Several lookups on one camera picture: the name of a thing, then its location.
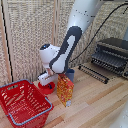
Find red plastic shopping basket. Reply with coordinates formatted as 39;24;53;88
0;79;54;128

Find black toaster oven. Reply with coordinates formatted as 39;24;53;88
90;37;128;80

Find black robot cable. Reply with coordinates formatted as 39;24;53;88
70;2;128;64

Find metal wire oven rack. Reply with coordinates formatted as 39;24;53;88
92;52;127;73

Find black glass oven door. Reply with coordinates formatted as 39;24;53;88
77;63;111;85

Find beige woven folding screen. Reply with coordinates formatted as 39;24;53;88
0;0;128;88

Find red plastic bowl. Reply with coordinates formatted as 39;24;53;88
37;80;56;96

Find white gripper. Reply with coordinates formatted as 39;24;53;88
37;70;59;91

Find blue plastic cup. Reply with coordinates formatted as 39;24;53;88
65;68;76;83

